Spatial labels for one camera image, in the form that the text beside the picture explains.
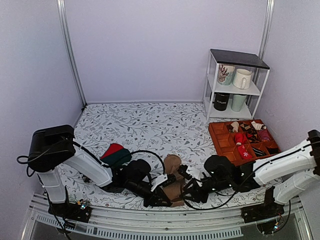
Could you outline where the black folded sock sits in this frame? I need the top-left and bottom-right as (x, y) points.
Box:
(266, 147), (281, 155)

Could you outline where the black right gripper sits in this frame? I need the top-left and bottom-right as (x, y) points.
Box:
(179, 177), (233, 205)

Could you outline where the left aluminium corner post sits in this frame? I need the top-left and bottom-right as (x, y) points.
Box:
(56, 0), (87, 110)

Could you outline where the pale green cup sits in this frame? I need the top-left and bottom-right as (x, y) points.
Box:
(231, 94), (247, 113)

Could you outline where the orange wooden divider tray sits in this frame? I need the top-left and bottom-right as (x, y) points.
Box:
(208, 119), (281, 166)

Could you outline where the black striped sock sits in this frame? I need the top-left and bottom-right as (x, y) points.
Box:
(252, 147), (267, 158)

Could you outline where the white ceramic mug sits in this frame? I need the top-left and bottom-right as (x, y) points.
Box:
(232, 68), (253, 90)

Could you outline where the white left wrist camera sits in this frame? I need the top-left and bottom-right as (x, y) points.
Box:
(150, 173), (168, 192)

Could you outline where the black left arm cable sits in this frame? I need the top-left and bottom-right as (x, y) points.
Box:
(16, 149), (167, 177)

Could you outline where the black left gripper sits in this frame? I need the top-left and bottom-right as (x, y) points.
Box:
(125, 180), (171, 209)

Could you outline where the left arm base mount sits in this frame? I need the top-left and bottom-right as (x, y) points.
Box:
(48, 193), (92, 223)

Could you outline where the black mug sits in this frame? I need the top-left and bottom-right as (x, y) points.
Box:
(213, 92), (230, 111)

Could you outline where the aluminium corner post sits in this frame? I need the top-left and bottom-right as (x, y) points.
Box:
(258, 0), (275, 60)
(56, 0), (87, 110)

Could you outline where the red and green sock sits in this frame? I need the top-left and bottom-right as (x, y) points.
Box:
(82, 143), (132, 183)

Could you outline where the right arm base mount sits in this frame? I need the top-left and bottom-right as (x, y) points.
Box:
(241, 193), (285, 223)

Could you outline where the brown argyle sock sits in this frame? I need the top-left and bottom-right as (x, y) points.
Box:
(239, 121), (260, 144)

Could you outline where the coral pattern mug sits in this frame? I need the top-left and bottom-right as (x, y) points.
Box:
(217, 63), (235, 86)

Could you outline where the beige patterned sock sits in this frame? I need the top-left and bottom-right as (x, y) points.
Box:
(226, 121), (240, 133)

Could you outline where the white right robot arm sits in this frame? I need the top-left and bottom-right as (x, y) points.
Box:
(178, 129), (320, 218)

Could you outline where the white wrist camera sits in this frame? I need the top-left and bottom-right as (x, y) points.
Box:
(150, 173), (168, 192)
(186, 166), (203, 181)

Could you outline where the red rolled sock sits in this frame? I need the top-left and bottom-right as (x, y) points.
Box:
(234, 132), (248, 146)

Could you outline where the tan ribbed sock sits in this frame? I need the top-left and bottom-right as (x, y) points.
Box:
(162, 154), (185, 208)

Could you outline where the red snowflake sock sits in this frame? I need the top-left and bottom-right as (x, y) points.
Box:
(237, 145), (253, 160)

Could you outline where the right aluminium corner post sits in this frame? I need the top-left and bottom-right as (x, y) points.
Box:
(258, 0), (275, 60)

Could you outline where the aluminium front rail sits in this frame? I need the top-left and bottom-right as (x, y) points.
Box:
(19, 190), (316, 240)

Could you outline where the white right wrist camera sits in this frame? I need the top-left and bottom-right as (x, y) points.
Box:
(186, 166), (203, 181)

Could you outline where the white metal shelf rack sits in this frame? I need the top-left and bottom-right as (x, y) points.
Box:
(203, 49), (270, 120)

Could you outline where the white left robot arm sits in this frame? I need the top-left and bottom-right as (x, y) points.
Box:
(26, 124), (175, 217)

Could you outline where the purple rolled sock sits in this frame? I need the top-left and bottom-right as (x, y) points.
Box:
(258, 129), (272, 142)

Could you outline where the floral patterned table mat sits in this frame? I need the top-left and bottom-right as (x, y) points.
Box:
(57, 103), (282, 211)

